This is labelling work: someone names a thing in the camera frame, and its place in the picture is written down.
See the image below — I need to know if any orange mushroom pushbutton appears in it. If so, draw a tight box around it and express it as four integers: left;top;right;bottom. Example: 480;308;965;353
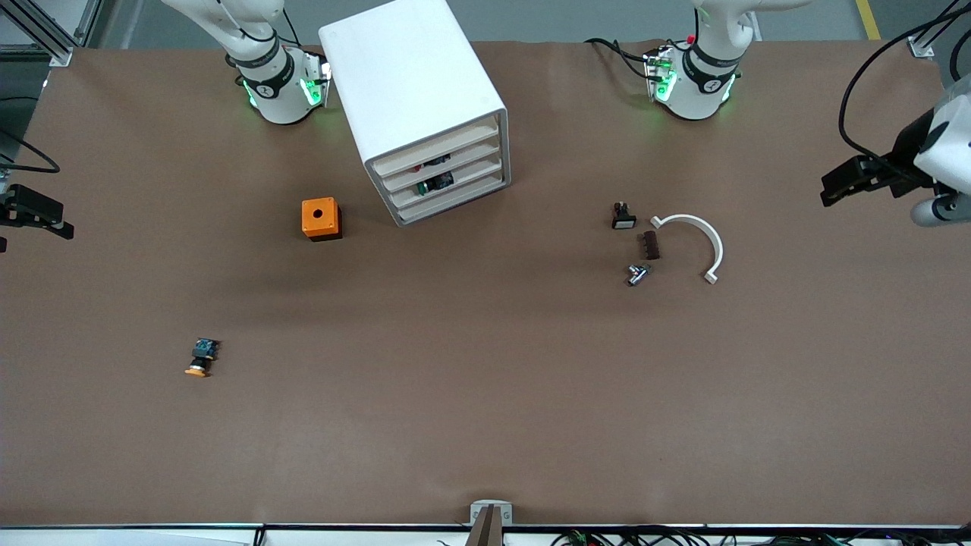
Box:
184;338;222;378

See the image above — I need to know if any orange button enclosure box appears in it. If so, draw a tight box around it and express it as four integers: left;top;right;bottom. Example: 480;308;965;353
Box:
301;197;343;242

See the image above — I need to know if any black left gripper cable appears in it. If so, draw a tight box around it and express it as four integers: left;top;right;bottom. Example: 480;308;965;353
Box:
837;4;971;164

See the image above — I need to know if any grey metal table bracket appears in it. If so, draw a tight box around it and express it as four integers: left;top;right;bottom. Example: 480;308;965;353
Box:
470;500;514;526

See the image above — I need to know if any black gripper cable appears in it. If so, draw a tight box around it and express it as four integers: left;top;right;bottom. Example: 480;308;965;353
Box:
837;4;971;164
0;127;61;175

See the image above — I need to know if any white plastic drawer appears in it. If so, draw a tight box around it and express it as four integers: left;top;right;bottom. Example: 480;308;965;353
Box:
394;180;509;226
387;162;505;207
379;144;503;190
372;124;501;173

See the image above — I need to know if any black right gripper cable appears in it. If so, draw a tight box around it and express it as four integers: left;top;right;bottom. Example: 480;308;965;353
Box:
0;127;61;175

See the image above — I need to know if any black arm base cable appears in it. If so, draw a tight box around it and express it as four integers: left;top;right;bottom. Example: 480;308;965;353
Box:
584;38;655;83

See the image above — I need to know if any white drawer cabinet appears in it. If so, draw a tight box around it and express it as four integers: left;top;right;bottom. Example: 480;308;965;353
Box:
319;0;511;228

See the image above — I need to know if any aluminium frame profile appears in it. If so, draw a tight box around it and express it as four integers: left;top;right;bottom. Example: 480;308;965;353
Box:
0;0;103;67
908;0;971;59

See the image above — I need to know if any white half-ring clamp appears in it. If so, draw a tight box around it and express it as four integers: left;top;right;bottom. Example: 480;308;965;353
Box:
650;215;724;285

